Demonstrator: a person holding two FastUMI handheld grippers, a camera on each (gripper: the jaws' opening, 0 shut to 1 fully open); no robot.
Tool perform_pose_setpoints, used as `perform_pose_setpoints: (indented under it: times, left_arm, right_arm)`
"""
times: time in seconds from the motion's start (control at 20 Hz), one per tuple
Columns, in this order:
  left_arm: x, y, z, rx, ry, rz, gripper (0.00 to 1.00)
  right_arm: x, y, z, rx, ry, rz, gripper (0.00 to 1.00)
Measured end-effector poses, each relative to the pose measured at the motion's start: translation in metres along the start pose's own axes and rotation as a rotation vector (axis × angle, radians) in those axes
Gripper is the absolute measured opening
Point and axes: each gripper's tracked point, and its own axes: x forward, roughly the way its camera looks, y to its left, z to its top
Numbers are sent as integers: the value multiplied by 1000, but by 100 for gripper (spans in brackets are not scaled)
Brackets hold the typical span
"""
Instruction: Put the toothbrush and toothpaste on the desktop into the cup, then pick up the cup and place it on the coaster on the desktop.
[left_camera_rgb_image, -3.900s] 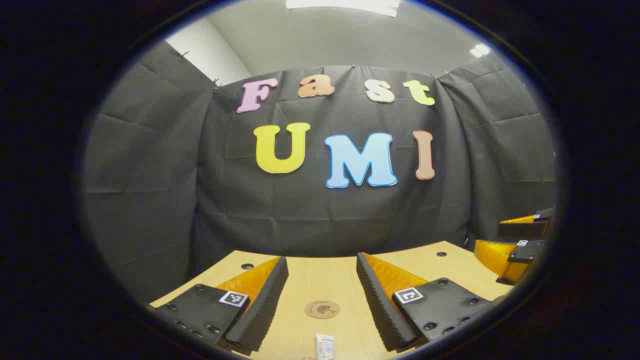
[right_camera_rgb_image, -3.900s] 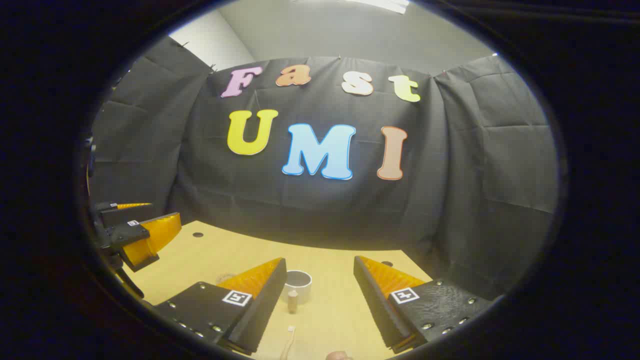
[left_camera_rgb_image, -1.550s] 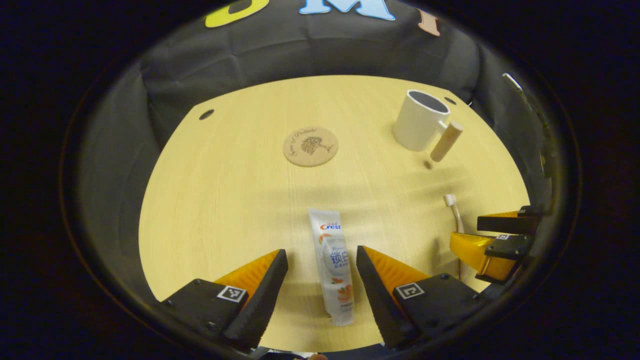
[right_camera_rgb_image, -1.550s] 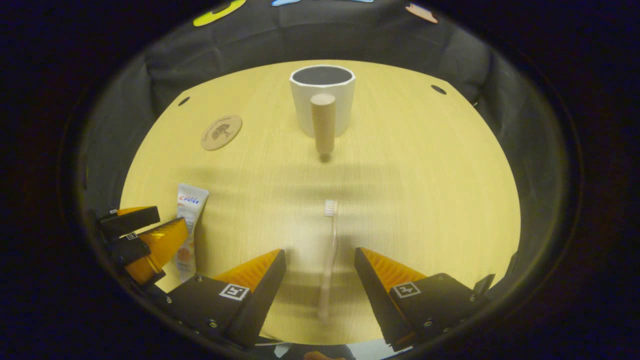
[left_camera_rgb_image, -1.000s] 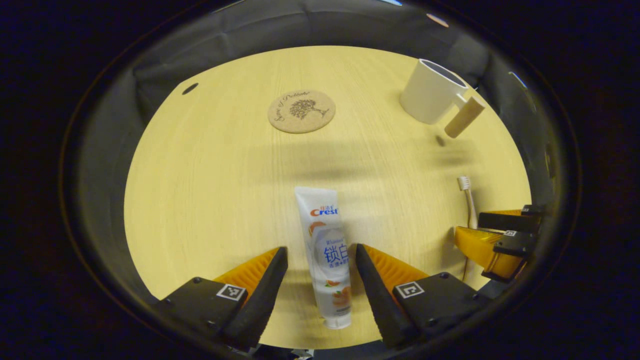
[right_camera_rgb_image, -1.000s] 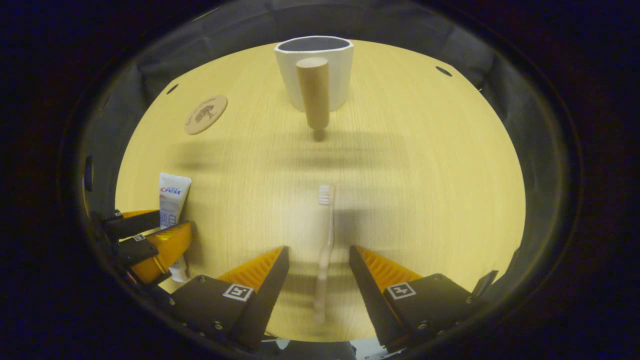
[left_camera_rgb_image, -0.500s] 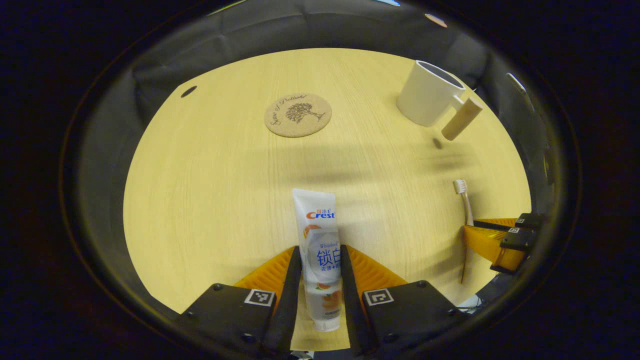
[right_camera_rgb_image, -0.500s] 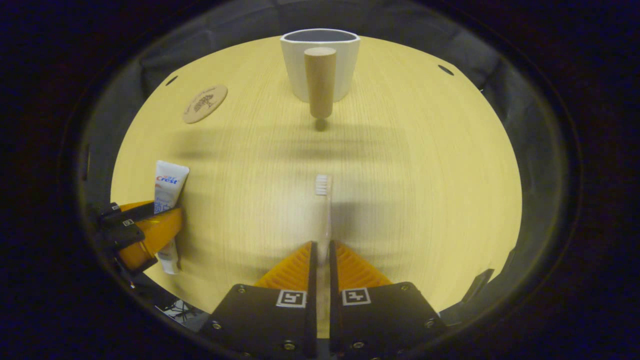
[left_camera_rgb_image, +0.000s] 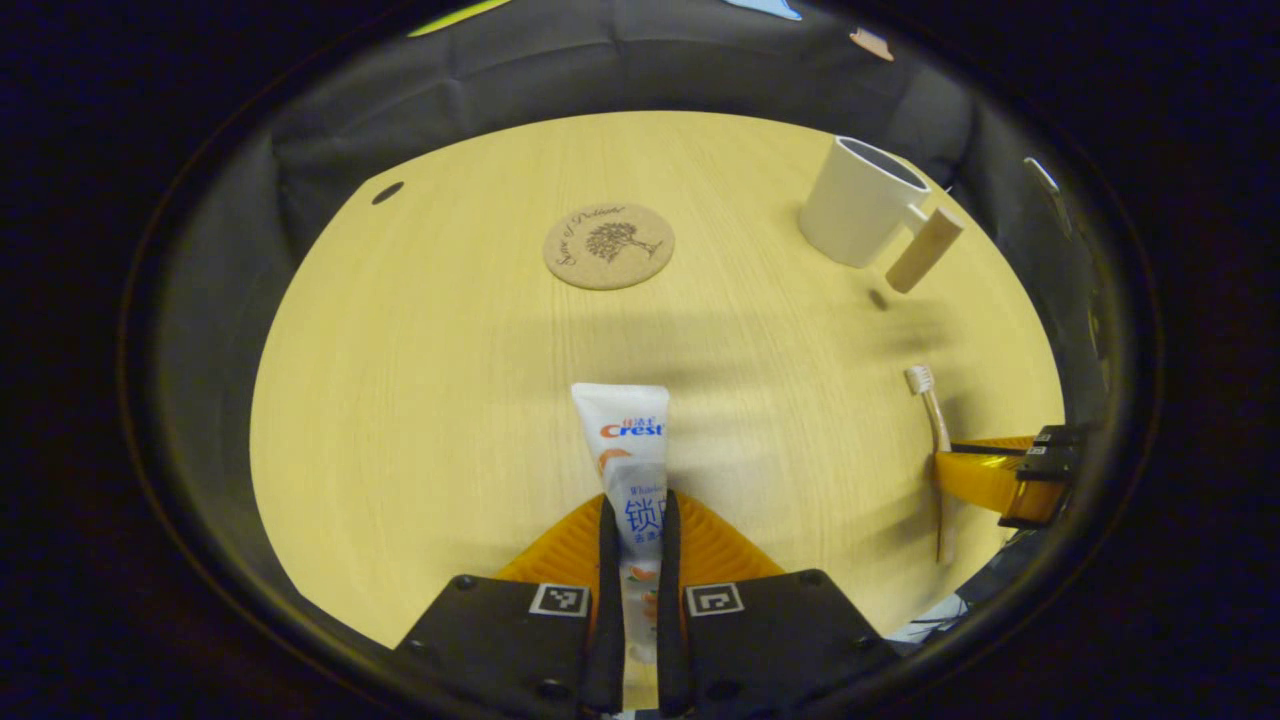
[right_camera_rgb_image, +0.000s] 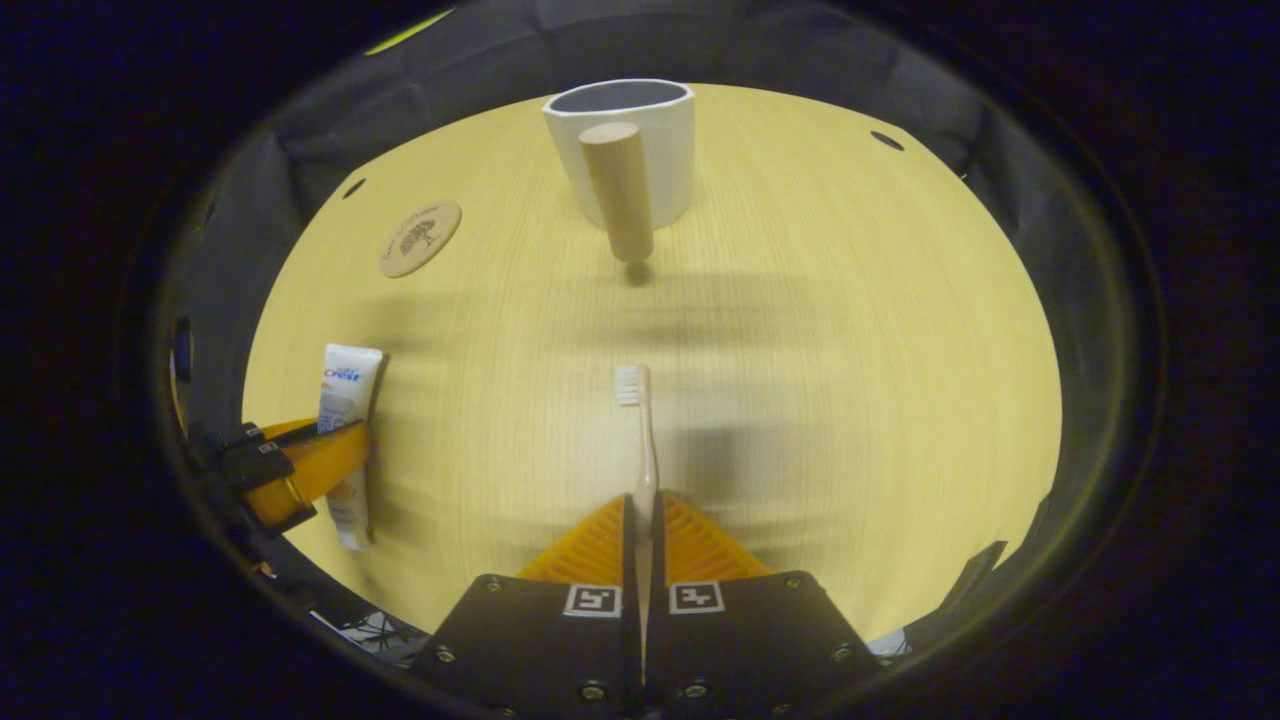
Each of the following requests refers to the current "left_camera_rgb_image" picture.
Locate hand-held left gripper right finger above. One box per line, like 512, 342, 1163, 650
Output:
655, 488, 901, 719

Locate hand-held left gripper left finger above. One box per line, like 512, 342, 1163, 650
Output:
393, 490, 626, 716

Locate beige toothbrush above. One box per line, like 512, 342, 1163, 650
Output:
904, 364, 957, 563

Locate white toothpaste tube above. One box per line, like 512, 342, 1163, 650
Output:
570, 383, 671, 711

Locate white cup with wooden handle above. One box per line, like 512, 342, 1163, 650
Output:
798, 135, 966, 295

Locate round cork coaster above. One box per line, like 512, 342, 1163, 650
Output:
543, 203, 676, 291

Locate black backdrop cloth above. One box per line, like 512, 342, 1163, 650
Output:
150, 0, 1111, 601

